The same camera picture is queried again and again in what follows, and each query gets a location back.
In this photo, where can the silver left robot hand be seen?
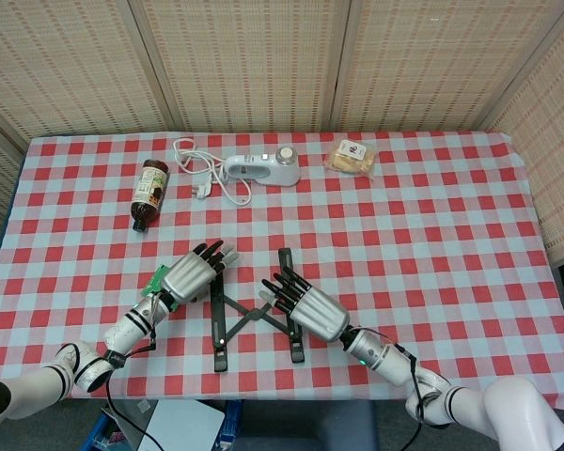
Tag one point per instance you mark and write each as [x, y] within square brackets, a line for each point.
[188, 277]

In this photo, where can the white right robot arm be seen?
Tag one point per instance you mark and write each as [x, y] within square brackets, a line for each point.
[385, 359]

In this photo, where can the red white checkered tablecloth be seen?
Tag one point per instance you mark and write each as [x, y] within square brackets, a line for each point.
[404, 282]

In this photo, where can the white flat board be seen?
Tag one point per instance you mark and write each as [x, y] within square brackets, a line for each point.
[183, 423]

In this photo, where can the brown glass bottle with label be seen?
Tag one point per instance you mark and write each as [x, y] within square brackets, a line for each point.
[148, 202]

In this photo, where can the black folding stand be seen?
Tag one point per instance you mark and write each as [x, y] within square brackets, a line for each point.
[218, 310]

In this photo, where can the clear bag of cookies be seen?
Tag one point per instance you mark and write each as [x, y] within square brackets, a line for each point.
[350, 162]

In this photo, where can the white handheld garment steamer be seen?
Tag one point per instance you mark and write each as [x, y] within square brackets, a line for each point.
[282, 174]

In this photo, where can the blue box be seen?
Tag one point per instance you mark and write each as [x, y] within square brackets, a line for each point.
[230, 423]

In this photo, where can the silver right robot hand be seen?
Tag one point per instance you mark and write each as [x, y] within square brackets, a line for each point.
[317, 312]

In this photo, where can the blue plastic crate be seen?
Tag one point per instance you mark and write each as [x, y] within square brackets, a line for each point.
[103, 434]

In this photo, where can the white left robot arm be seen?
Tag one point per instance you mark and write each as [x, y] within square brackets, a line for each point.
[127, 329]

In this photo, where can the green foil sachet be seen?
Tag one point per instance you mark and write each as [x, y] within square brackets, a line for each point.
[156, 279]

